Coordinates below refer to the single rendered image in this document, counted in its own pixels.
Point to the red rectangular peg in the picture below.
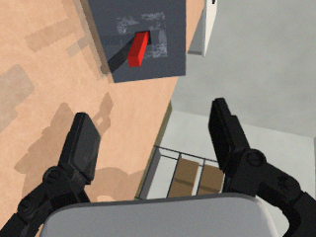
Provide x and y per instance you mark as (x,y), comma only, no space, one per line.
(137,49)

